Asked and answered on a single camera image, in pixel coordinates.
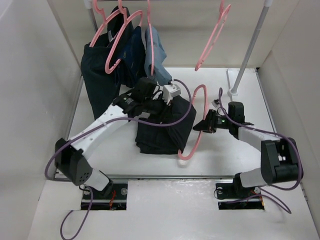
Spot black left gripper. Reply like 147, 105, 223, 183
142, 93, 175, 124

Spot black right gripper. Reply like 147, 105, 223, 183
193, 109, 233, 134

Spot black trousers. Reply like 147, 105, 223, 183
135, 96, 197, 155

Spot pink hanger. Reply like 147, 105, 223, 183
194, 0, 231, 72
177, 84, 208, 161
88, 0, 127, 47
104, 0, 143, 74
146, 0, 155, 76

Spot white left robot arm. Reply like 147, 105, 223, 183
54, 77, 180, 199

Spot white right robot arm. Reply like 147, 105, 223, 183
193, 101, 304, 200

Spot dark teal hanging trousers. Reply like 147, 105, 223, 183
80, 14, 124, 119

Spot light blue hanging shorts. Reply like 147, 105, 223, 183
144, 27, 172, 86

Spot navy blue hanging shorts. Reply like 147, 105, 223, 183
115, 26, 147, 88

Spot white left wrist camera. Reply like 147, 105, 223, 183
162, 84, 181, 105

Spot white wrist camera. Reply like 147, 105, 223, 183
162, 84, 181, 105
211, 99, 220, 108

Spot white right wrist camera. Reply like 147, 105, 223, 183
211, 99, 220, 108

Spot white clothes rack frame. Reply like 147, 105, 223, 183
84, 0, 273, 96

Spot aluminium rail at table front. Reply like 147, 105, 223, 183
80, 177, 262, 209

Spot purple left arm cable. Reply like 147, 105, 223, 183
44, 78, 192, 240

